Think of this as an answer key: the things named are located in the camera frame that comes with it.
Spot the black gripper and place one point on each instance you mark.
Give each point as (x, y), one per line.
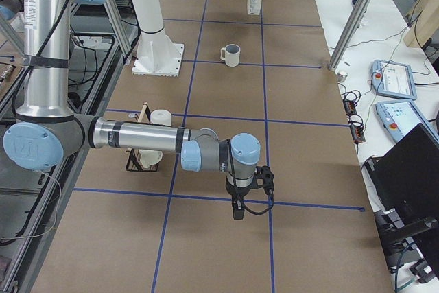
(236, 194)

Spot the white mug dark interior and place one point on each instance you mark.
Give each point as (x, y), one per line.
(230, 55)

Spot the white upside-down mug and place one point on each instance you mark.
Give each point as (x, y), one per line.
(161, 117)

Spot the black laptop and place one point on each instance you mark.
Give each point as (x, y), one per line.
(406, 180)

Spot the teach pendant far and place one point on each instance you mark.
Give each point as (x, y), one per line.
(392, 79)

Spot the teach pendant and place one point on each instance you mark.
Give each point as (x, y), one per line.
(399, 117)
(392, 79)

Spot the teach pendant near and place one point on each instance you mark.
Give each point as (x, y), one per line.
(399, 117)

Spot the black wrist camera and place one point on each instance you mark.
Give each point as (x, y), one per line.
(264, 179)

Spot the white mug with handle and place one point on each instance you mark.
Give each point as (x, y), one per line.
(149, 158)

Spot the black wire mug rack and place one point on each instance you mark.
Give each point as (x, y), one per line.
(133, 164)

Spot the aluminium frame post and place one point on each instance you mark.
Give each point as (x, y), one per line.
(347, 33)

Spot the white camera pedestal column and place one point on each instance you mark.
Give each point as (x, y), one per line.
(156, 53)

